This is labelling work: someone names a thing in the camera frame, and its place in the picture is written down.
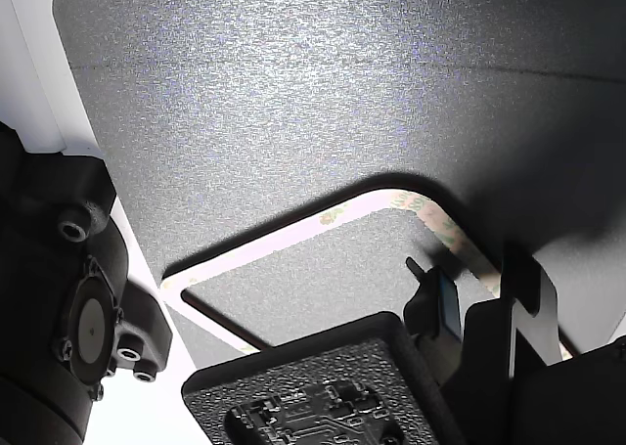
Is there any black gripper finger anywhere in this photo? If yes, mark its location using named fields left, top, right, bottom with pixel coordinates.
left=403, top=256, right=464, bottom=343
left=499, top=241, right=563, bottom=380

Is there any grey textured mat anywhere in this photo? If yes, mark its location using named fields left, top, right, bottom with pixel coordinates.
left=51, top=0, right=626, bottom=368

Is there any beige adhesive-taped frame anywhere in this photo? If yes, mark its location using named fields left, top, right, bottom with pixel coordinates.
left=159, top=186, right=576, bottom=361

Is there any gray frame holder jig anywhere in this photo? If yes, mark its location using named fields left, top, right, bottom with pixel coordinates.
left=180, top=207, right=495, bottom=348

